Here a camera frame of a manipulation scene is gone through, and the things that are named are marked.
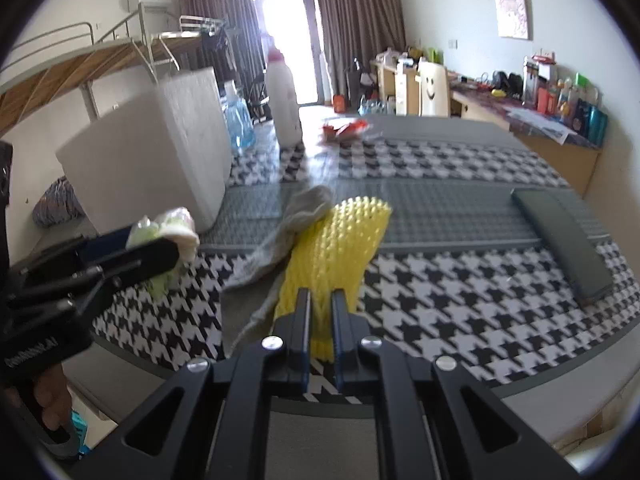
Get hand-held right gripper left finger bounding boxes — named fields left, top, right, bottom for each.
left=75, top=287, right=313, bottom=480

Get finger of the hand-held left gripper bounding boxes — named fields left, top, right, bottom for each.
left=60, top=237, right=181, bottom=311
left=75, top=223, right=138, bottom=271

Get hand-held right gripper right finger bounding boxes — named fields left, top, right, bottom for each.
left=331, top=287, right=583, bottom=480

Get green and white packet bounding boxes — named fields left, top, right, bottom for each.
left=126, top=206, right=200, bottom=291

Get yellow foam net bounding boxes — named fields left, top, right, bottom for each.
left=274, top=196, right=392, bottom=361

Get white foam box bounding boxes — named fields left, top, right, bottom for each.
left=55, top=66, right=233, bottom=233

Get grey sock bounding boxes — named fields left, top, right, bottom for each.
left=220, top=185, right=335, bottom=293

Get person's left hand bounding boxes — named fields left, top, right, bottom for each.
left=27, top=362, right=73, bottom=433

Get blue plaid quilt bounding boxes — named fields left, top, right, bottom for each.
left=32, top=176, right=86, bottom=228

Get blue water jug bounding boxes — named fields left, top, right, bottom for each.
left=220, top=82, right=257, bottom=156

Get grey metal bunk bed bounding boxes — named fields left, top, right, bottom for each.
left=0, top=22, right=181, bottom=121
left=177, top=15, right=236, bottom=71

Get red snack packet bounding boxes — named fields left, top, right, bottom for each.
left=322, top=117, right=373, bottom=143

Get white spray bottle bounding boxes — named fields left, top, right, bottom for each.
left=264, top=35, right=303, bottom=148

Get dark hanging clothes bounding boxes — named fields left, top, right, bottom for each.
left=200, top=30, right=236, bottom=61

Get dark green case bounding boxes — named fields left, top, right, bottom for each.
left=511, top=187, right=615, bottom=307

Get light wooden desk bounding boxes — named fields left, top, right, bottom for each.
left=375, top=55, right=423, bottom=116
left=450, top=85, right=601, bottom=196

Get wooden chair with smiley face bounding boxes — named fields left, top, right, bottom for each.
left=417, top=61, right=451, bottom=117

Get glass balcony door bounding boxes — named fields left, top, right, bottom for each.
left=247, top=0, right=326, bottom=108

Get printed paper sheets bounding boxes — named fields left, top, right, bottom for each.
left=505, top=105, right=581, bottom=143

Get black headphones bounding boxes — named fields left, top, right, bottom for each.
left=492, top=71, right=523, bottom=93

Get row of toiletry bottles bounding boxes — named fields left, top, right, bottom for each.
left=522, top=52, right=610, bottom=147

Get cartoon wall picture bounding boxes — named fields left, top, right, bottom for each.
left=495, top=0, right=531, bottom=40

